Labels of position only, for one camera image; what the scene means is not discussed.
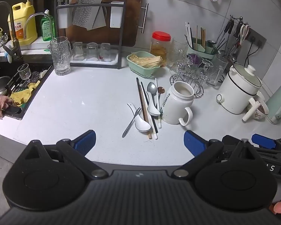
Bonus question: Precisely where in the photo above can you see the textured glass mug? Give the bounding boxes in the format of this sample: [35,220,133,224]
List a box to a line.
[50,37,72,76]
[207,54,229,87]
[170,37,189,67]

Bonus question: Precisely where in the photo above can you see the yellow cloth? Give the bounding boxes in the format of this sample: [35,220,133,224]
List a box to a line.
[9,81,41,105]

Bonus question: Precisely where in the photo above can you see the brown wooden chopstick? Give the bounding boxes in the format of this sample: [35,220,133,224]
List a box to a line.
[140,90,152,139]

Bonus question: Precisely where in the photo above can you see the cooker lid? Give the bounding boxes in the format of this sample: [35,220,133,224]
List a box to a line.
[233,63,263,88]

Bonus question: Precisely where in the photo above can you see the wire glass rack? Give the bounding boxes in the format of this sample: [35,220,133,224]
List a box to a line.
[169,61,222,99]

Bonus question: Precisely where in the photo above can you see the pale green kettle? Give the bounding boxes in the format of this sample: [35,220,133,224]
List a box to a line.
[265,81,281,125]

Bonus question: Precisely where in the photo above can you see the small clear glass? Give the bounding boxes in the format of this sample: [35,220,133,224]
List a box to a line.
[99,43,111,61]
[72,42,83,60]
[86,42,98,60]

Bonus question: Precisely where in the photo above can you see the black sink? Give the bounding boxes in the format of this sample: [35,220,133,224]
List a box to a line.
[0,56,55,120]

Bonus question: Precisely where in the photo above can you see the black thin standing utensils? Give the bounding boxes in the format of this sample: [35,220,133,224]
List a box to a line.
[212,36,229,54]

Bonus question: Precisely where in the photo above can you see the green utensil holder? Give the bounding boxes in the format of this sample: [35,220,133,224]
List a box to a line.
[186,41,217,60]

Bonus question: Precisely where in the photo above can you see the green dish soap bottle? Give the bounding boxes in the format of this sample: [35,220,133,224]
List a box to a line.
[40,9,56,41]

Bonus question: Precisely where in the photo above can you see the row of hanging utensils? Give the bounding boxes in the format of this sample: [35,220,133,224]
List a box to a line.
[221,15,251,61]

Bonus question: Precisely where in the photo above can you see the metal spoon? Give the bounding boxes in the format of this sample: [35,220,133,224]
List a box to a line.
[147,82,158,109]

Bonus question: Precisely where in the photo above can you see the scissors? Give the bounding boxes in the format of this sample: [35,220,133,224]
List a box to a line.
[239,23,250,46]

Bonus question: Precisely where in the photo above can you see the bunch of standing sticks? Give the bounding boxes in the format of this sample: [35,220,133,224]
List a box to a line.
[185,22,206,48]

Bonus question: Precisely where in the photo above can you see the plastic jar red lid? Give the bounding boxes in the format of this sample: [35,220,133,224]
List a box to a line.
[150,31,172,67]

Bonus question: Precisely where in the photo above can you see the black dish rack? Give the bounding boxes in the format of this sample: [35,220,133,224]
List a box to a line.
[54,0,127,69]

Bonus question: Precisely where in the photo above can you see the chrome faucet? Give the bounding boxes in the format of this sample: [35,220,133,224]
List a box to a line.
[24,12,54,40]

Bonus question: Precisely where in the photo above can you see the steel bar handle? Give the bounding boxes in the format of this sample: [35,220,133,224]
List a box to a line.
[138,3,149,34]

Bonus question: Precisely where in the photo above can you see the wooden cutting board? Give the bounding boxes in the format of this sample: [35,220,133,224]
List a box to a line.
[67,0,144,47]

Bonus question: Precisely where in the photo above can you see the patterned cleaver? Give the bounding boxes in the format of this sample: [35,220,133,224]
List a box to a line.
[72,0,107,30]

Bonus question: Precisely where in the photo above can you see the inverted clear glass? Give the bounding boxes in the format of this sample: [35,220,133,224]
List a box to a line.
[176,58,197,78]

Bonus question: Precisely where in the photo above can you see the metal fork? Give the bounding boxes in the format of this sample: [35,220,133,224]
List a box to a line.
[122,107,141,138]

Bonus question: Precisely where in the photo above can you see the white cup with handle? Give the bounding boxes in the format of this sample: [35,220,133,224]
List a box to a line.
[242,97,270,122]

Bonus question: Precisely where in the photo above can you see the white ceramic spoon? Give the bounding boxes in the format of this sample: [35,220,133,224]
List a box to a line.
[146,91,161,117]
[127,103,152,132]

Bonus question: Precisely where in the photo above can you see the pink cloth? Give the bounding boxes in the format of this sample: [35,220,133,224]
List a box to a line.
[0,95,17,120]

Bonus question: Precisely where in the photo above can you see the green plastic basket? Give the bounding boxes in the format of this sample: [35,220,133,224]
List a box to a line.
[127,51,164,78]

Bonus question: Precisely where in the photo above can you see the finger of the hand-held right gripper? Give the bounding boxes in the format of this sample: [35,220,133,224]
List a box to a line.
[251,133,281,154]
[221,135,243,146]

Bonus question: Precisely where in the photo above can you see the grey wall socket plate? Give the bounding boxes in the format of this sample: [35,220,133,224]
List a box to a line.
[245,28,267,50]

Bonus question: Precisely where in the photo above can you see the steel wool scrubber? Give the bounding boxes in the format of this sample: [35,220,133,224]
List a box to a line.
[30,70,47,82]

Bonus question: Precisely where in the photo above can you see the white ceramic mug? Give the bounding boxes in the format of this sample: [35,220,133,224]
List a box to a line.
[162,81,194,126]

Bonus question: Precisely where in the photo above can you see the plain steel cleaver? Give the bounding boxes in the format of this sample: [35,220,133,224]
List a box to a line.
[91,5,107,30]

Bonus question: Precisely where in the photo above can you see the yellow detergent jug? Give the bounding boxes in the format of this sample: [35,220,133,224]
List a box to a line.
[8,0,38,46]

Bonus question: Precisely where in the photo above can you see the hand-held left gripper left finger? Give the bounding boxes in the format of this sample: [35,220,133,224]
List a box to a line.
[25,130,109,180]

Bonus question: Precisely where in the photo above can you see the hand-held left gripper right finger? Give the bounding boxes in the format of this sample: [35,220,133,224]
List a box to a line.
[174,130,258,180]

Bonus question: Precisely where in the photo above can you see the black chopstick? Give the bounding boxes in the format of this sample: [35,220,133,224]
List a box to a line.
[136,77,148,122]
[140,82,158,134]

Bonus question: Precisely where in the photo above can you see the black power cable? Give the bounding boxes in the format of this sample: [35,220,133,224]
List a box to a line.
[245,42,254,66]

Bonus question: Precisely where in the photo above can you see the enoki mushroom bunch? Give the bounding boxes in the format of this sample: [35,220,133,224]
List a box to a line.
[129,53,162,66]

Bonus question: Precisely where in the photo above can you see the white electric cooker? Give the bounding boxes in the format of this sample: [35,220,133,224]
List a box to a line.
[216,63,265,115]

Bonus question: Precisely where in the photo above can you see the small copper spoon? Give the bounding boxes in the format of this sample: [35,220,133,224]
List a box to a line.
[157,87,165,108]

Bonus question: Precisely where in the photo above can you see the white plastic rack cup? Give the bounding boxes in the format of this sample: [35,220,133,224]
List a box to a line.
[110,2,124,28]
[58,10,69,29]

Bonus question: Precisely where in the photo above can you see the wine glass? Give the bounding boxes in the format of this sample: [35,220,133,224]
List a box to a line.
[17,64,32,81]

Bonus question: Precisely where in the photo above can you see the dark bronze faucet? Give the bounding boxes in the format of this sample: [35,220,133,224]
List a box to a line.
[0,1,24,62]

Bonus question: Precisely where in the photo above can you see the inverted glass goblet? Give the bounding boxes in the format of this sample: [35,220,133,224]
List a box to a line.
[199,58,213,78]

